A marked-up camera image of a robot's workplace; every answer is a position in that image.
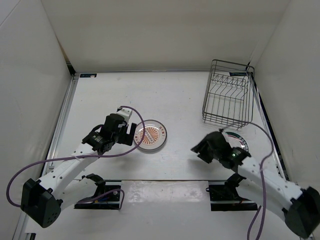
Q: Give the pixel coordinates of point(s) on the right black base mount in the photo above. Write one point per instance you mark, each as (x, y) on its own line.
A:
(221, 200)

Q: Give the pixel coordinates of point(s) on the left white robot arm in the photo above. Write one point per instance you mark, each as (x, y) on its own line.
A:
(44, 199)

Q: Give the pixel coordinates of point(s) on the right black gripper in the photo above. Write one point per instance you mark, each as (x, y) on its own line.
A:
(200, 148)

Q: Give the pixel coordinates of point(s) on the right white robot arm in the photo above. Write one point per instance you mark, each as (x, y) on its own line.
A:
(299, 208)

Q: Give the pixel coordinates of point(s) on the wire dish rack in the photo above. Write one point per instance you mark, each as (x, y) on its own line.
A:
(229, 94)

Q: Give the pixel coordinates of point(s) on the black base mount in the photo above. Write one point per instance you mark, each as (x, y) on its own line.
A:
(108, 202)
(221, 200)

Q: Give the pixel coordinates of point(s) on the blue label sticker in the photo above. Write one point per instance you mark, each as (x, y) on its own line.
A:
(88, 75)

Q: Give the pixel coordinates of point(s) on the green rimmed white plate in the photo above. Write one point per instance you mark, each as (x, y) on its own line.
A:
(236, 140)

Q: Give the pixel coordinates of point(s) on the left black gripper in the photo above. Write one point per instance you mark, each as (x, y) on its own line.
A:
(129, 137)

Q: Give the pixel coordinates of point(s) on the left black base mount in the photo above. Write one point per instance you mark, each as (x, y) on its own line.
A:
(108, 202)

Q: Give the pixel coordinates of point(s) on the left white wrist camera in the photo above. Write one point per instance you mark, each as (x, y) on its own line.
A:
(125, 112)

